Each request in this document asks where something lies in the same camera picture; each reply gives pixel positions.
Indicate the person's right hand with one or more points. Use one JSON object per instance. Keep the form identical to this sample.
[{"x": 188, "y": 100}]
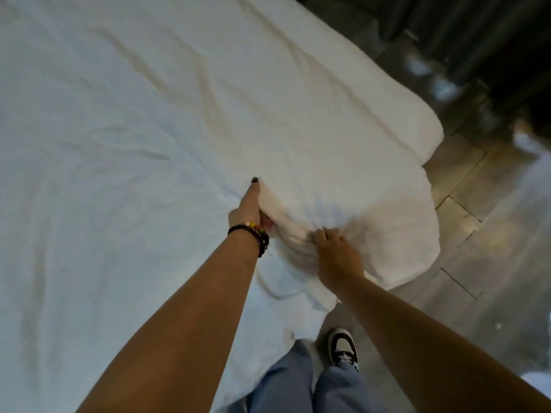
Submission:
[{"x": 340, "y": 260}]

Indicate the person's left hand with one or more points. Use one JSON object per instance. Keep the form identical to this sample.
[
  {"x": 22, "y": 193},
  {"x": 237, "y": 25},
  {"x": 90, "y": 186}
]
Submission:
[{"x": 248, "y": 210}]

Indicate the person's right fingers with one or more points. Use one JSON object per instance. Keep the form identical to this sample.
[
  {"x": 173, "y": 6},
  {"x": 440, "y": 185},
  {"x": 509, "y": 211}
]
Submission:
[{"x": 327, "y": 236}]

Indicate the person's left thumb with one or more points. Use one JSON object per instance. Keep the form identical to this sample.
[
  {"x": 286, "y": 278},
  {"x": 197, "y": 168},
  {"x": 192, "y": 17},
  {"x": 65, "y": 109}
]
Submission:
[{"x": 253, "y": 193}]

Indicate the white bed sheet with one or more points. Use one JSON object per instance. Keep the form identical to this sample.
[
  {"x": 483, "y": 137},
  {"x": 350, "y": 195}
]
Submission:
[{"x": 193, "y": 137}]

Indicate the person's right forearm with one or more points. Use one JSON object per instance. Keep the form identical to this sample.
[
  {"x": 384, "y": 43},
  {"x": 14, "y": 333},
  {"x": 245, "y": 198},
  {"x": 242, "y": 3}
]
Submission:
[{"x": 430, "y": 352}]

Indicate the person's left forearm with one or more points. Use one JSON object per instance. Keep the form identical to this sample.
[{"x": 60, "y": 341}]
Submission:
[{"x": 178, "y": 331}]

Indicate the black and white sneaker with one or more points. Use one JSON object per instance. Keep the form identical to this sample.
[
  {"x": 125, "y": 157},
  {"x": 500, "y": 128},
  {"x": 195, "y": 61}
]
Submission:
[{"x": 343, "y": 347}]

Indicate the light blue jeans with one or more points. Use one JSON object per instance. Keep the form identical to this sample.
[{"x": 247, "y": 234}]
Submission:
[{"x": 310, "y": 384}]

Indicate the dark curtain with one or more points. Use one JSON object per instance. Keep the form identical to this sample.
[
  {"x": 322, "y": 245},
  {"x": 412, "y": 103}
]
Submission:
[{"x": 473, "y": 38}]

